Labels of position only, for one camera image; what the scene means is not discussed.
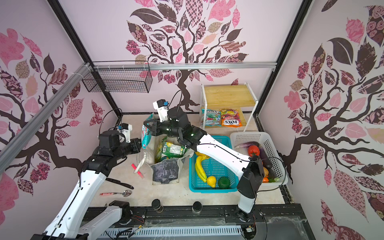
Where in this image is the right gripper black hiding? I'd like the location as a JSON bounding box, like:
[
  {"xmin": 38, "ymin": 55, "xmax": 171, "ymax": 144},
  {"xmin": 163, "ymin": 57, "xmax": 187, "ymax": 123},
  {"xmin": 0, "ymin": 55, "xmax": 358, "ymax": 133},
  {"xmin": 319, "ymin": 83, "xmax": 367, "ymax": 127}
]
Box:
[{"xmin": 145, "ymin": 118, "xmax": 184, "ymax": 140}]

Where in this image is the teal snack bag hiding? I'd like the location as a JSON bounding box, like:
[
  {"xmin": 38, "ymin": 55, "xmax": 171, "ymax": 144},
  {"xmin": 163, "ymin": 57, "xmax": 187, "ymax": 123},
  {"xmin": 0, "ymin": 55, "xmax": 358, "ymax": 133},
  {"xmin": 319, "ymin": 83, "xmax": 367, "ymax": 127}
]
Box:
[{"xmin": 141, "ymin": 125, "xmax": 152, "ymax": 149}]

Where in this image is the green yellow snack bag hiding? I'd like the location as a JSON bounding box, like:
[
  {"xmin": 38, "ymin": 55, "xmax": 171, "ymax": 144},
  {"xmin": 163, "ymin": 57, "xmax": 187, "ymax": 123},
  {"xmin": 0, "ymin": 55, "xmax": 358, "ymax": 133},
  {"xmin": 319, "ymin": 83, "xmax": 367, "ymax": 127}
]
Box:
[
  {"xmin": 162, "ymin": 142, "xmax": 186, "ymax": 159},
  {"xmin": 155, "ymin": 136, "xmax": 168, "ymax": 164}
]

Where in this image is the cream canvas grocery bag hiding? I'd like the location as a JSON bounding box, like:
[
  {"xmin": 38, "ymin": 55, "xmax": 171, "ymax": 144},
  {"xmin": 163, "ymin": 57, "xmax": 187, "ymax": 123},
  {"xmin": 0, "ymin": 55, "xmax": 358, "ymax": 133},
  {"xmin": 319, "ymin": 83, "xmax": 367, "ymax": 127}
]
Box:
[{"xmin": 133, "ymin": 113, "xmax": 194, "ymax": 186}]

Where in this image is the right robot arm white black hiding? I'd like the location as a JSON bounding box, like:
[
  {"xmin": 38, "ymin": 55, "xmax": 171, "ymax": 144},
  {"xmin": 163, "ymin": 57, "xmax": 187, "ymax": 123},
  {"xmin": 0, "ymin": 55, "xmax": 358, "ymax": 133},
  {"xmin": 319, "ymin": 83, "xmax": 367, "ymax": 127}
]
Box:
[{"xmin": 144, "ymin": 107, "xmax": 265, "ymax": 222}]

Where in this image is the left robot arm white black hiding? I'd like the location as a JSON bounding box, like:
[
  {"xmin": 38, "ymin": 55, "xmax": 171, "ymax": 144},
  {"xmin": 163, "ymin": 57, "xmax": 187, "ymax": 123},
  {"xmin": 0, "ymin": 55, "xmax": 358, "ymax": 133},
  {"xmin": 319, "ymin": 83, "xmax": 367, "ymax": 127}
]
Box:
[{"xmin": 32, "ymin": 124, "xmax": 142, "ymax": 240}]

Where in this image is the teal candy bag lower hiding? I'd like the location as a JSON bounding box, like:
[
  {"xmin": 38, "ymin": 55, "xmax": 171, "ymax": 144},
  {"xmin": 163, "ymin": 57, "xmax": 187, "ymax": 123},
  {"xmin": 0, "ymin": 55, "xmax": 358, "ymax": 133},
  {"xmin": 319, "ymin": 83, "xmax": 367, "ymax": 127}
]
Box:
[{"xmin": 201, "ymin": 109, "xmax": 221, "ymax": 127}]

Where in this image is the orange Fox's candy bag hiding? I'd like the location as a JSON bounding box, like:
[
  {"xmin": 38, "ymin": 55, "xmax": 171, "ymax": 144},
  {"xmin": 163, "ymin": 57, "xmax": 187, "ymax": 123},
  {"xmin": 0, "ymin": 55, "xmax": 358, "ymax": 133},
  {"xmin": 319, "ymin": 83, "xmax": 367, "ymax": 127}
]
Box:
[{"xmin": 220, "ymin": 109, "xmax": 243, "ymax": 128}]

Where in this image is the pink marker pen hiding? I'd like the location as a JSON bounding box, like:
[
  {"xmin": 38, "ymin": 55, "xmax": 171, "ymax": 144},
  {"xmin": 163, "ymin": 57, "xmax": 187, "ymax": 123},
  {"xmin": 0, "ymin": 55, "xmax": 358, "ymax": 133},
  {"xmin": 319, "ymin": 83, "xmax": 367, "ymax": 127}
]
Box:
[{"xmin": 131, "ymin": 164, "xmax": 145, "ymax": 179}]

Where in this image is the single yellow banana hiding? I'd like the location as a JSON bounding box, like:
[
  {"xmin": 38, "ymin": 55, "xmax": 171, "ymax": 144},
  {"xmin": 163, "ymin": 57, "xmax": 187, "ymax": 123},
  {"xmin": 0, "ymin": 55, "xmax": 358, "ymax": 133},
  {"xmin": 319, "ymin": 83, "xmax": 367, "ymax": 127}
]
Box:
[{"xmin": 195, "ymin": 155, "xmax": 209, "ymax": 183}]

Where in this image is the teal plastic basket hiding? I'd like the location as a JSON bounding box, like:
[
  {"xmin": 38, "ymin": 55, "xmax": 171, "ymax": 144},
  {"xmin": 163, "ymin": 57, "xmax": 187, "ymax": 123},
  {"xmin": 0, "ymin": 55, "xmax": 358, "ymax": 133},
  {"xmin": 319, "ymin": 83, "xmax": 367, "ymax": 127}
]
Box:
[{"xmin": 189, "ymin": 154, "xmax": 239, "ymax": 194}]

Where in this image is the white plastic basket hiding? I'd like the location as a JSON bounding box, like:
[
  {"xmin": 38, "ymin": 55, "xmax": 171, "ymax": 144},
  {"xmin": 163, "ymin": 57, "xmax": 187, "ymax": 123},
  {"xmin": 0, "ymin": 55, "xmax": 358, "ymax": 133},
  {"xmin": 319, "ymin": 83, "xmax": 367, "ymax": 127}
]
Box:
[{"xmin": 230, "ymin": 132, "xmax": 288, "ymax": 190}]

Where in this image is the yellow lemon front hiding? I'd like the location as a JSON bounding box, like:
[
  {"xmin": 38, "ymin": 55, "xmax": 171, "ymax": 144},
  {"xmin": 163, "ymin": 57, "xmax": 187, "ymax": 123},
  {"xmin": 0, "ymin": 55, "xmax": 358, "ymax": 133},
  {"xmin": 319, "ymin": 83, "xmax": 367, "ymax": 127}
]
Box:
[{"xmin": 206, "ymin": 176, "xmax": 217, "ymax": 188}]

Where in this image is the white wooden shelf rack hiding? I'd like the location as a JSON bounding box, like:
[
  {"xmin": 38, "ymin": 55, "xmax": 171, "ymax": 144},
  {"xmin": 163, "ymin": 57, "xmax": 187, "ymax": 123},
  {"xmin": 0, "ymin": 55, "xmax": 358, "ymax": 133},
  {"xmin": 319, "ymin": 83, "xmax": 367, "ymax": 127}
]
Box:
[{"xmin": 200, "ymin": 83, "xmax": 259, "ymax": 131}]

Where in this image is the light purple eggplant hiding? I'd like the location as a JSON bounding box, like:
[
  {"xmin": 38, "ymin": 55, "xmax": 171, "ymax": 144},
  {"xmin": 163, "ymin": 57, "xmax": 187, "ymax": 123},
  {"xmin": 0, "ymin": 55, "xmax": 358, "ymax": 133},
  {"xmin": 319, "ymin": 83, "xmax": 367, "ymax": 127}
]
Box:
[{"xmin": 235, "ymin": 141, "xmax": 260, "ymax": 149}]

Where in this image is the green bell pepper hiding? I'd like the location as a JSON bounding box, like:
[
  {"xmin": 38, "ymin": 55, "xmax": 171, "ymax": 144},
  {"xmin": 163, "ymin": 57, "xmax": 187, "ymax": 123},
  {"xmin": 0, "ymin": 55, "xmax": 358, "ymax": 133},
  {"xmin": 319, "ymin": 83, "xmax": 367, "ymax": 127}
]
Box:
[{"xmin": 218, "ymin": 177, "xmax": 231, "ymax": 189}]

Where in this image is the red tomato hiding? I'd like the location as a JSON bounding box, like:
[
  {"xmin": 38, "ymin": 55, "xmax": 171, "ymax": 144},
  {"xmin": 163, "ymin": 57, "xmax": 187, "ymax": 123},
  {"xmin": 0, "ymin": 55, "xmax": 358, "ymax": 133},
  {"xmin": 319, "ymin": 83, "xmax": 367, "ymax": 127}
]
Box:
[{"xmin": 248, "ymin": 145, "xmax": 260, "ymax": 157}]

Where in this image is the dark purple eggplant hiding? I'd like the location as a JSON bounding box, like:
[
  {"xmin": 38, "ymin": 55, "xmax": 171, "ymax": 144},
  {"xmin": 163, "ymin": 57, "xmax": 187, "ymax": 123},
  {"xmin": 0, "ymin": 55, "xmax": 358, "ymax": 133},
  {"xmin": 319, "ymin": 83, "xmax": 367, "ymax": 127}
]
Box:
[{"xmin": 259, "ymin": 147, "xmax": 273, "ymax": 170}]

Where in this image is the brown potato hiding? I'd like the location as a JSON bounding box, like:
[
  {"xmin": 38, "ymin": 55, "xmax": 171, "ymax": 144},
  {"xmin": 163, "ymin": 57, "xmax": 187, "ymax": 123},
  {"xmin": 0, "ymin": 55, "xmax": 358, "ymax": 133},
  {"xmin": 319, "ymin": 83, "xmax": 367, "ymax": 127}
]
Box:
[{"xmin": 263, "ymin": 167, "xmax": 269, "ymax": 177}]

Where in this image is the orange carrot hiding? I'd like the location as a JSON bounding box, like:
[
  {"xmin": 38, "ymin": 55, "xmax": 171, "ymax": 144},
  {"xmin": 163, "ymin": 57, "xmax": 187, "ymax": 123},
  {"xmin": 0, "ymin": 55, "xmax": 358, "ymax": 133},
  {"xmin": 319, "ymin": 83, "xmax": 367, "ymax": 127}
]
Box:
[{"xmin": 263, "ymin": 177, "xmax": 280, "ymax": 183}]

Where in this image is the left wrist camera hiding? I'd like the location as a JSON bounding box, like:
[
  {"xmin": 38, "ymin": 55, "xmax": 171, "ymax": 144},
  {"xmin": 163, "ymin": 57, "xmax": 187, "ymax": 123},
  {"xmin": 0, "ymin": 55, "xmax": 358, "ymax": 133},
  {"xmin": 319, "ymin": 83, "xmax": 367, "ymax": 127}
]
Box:
[{"xmin": 118, "ymin": 123, "xmax": 133, "ymax": 143}]

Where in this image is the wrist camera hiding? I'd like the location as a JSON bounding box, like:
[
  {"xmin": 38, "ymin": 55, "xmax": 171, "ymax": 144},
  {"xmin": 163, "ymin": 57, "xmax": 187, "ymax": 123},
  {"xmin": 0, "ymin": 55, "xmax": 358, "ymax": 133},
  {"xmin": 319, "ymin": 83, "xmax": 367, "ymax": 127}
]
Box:
[
  {"xmin": 153, "ymin": 99, "xmax": 169, "ymax": 123},
  {"xmin": 118, "ymin": 123, "xmax": 133, "ymax": 143}
]

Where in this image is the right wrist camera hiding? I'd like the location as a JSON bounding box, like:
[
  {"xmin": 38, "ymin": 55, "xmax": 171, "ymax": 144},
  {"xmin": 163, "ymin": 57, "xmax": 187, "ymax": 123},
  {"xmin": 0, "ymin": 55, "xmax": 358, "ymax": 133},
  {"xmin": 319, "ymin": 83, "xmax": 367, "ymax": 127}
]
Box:
[{"xmin": 153, "ymin": 99, "xmax": 169, "ymax": 123}]

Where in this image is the black handled knife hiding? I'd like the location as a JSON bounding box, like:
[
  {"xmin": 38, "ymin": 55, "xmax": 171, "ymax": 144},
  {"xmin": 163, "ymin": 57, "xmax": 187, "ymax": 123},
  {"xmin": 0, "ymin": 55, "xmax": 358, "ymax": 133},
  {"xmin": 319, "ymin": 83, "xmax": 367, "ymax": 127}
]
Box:
[{"xmin": 106, "ymin": 178, "xmax": 135, "ymax": 190}]

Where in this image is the metal spoon pink handle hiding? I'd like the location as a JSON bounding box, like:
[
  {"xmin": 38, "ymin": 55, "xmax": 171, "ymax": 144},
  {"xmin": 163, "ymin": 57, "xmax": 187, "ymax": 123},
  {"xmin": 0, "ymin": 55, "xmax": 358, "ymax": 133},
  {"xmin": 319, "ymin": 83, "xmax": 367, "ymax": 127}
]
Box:
[{"xmin": 99, "ymin": 190, "xmax": 132, "ymax": 197}]

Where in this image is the black wire basket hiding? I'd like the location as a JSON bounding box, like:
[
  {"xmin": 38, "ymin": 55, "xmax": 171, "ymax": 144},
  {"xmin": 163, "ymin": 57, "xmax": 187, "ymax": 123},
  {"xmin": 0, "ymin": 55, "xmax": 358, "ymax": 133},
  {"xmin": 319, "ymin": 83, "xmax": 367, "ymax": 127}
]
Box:
[{"xmin": 82, "ymin": 60, "xmax": 153, "ymax": 94}]

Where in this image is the aluminium frame rail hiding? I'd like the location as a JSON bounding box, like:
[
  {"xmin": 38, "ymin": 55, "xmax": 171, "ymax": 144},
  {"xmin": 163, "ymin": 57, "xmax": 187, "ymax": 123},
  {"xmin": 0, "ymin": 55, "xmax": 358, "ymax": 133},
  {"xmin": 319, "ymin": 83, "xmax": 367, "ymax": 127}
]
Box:
[{"xmin": 1, "ymin": 62, "xmax": 277, "ymax": 173}]

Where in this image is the black post left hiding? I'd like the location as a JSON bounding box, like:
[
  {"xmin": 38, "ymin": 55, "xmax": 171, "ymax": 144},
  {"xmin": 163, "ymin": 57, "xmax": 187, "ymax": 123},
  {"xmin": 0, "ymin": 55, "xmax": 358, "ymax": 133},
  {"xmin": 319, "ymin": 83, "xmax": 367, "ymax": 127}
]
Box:
[{"xmin": 152, "ymin": 199, "xmax": 164, "ymax": 213}]

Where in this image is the black post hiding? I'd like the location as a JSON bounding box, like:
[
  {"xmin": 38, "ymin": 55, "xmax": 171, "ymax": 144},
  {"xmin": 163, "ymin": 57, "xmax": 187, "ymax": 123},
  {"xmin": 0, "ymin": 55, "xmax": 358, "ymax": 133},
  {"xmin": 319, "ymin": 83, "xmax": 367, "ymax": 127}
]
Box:
[
  {"xmin": 192, "ymin": 201, "xmax": 203, "ymax": 215},
  {"xmin": 152, "ymin": 199, "xmax": 164, "ymax": 213}
]

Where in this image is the black post right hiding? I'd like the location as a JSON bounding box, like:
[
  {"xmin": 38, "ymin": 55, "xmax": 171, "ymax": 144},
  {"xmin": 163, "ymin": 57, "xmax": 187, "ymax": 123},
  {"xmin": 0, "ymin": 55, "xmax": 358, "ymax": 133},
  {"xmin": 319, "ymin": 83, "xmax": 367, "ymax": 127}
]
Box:
[{"xmin": 192, "ymin": 201, "xmax": 203, "ymax": 215}]

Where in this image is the white vented cable duct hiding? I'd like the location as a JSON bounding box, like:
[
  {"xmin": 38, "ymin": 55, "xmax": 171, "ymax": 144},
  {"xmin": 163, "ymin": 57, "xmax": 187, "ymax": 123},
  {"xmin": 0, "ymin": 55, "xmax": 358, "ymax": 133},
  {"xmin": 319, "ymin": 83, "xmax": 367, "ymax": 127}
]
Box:
[{"xmin": 98, "ymin": 225, "xmax": 244, "ymax": 240}]

